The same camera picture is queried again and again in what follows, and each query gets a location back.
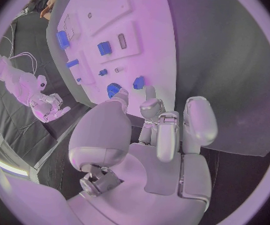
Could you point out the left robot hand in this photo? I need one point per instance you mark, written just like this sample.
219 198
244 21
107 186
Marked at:
172 172

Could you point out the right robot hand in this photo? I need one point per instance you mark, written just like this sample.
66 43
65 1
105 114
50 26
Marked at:
47 108

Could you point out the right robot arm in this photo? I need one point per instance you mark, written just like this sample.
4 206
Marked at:
20 82

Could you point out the white task board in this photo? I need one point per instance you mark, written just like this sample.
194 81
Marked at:
130 18

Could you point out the tiny blue peg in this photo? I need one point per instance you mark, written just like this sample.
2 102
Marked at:
78 79

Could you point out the blue short cylinder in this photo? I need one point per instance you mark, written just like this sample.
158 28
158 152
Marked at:
72 63

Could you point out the small blue peg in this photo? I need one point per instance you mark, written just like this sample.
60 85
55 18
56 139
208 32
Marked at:
103 72

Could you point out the blue gear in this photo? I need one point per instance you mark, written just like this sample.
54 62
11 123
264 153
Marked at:
112 90

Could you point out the blue long block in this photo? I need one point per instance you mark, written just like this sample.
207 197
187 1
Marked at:
63 40

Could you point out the blue square block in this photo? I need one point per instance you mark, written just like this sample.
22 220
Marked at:
104 48

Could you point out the blue plug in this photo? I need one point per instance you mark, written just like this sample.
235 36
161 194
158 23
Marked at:
138 83

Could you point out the person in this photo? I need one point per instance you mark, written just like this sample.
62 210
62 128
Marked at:
47 5

